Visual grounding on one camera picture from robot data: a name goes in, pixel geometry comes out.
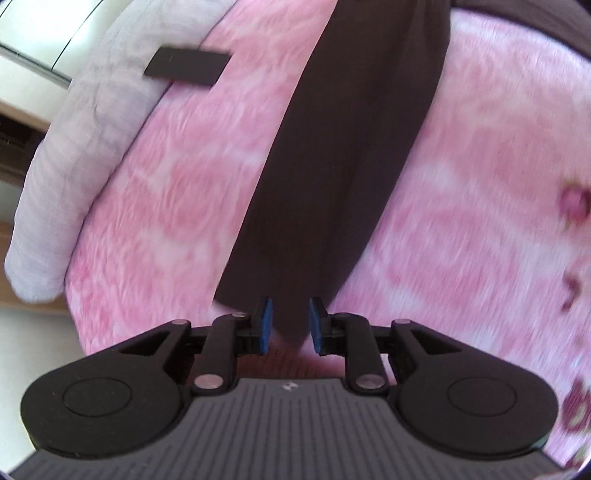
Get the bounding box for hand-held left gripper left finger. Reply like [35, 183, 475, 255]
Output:
[119, 296, 274, 394]

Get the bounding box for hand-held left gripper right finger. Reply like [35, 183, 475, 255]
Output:
[308, 296, 462, 394]

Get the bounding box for dark brown pants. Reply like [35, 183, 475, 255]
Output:
[213, 0, 591, 352]

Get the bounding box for pink patterned blanket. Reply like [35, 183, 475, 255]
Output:
[65, 0, 591, 472]

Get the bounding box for black flat rectangular object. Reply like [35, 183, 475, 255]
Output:
[144, 46, 230, 89]

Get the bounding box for wooden cabinet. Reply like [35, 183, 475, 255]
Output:
[0, 99, 51, 177]

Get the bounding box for white wardrobe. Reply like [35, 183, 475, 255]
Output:
[0, 0, 121, 86]

